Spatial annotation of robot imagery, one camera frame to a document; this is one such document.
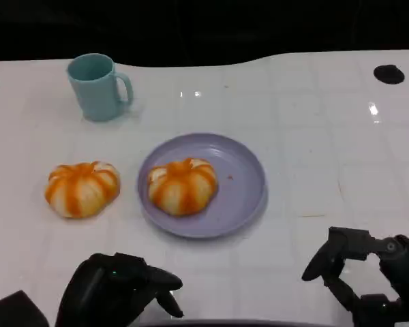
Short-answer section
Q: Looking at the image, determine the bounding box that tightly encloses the orange and white bread roll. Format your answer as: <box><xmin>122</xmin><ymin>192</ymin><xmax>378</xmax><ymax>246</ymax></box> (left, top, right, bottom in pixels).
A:
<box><xmin>147</xmin><ymin>157</ymin><xmax>219</xmax><ymax>217</ymax></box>
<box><xmin>44</xmin><ymin>161</ymin><xmax>121</xmax><ymax>219</ymax></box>

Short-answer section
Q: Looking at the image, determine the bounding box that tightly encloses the lilac plate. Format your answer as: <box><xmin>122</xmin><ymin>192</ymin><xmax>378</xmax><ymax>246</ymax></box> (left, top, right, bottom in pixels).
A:
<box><xmin>137</xmin><ymin>132</ymin><xmax>269</xmax><ymax>239</ymax></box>

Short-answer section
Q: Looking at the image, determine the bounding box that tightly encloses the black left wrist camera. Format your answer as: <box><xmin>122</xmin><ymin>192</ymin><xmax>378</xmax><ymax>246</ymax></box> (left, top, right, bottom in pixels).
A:
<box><xmin>0</xmin><ymin>290</ymin><xmax>50</xmax><ymax>327</ymax></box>

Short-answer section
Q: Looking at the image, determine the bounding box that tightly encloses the black backdrop cloth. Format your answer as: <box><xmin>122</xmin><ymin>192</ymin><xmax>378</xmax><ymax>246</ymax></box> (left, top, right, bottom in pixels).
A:
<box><xmin>0</xmin><ymin>0</ymin><xmax>409</xmax><ymax>68</ymax></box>

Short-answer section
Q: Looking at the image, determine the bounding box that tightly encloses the black table cable hole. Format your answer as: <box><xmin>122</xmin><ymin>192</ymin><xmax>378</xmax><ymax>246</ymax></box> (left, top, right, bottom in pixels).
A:
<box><xmin>373</xmin><ymin>64</ymin><xmax>406</xmax><ymax>84</ymax></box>

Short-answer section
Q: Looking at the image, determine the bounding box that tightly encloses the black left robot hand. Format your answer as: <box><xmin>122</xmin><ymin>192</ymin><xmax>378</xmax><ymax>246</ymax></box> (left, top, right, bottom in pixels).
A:
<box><xmin>54</xmin><ymin>251</ymin><xmax>185</xmax><ymax>327</ymax></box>

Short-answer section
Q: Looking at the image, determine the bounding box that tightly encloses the pale green mug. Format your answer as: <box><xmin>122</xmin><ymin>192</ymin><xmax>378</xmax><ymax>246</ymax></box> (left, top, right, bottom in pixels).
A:
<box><xmin>66</xmin><ymin>52</ymin><xmax>134</xmax><ymax>123</ymax></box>

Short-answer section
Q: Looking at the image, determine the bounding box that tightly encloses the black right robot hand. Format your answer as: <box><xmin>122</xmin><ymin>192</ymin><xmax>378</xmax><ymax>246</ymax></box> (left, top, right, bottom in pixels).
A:
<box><xmin>301</xmin><ymin>226</ymin><xmax>409</xmax><ymax>327</ymax></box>

